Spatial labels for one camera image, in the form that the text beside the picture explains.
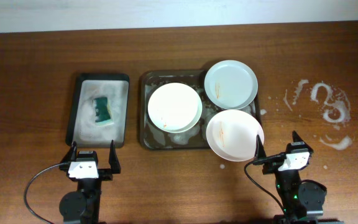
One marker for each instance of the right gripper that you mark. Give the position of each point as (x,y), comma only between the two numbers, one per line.
(270,168)

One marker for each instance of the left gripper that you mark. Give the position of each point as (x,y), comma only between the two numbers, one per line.
(105,173)

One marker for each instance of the green and yellow sponge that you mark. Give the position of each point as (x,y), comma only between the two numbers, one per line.
(102,111)

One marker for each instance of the pale pink plate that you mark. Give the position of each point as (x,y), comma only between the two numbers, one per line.
(232,135)

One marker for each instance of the pale grey plate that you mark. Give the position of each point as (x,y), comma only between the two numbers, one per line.
(231,85)

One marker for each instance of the cream white plate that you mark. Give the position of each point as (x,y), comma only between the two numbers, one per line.
(174,107)

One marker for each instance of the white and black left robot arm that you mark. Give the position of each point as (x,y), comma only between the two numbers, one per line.
(82,205)

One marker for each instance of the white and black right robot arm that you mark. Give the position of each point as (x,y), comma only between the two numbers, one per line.
(301,200)

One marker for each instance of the small black soapy tray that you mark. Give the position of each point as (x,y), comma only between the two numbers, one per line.
(81,126)

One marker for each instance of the large black soapy tray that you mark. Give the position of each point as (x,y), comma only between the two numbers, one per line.
(153,138)

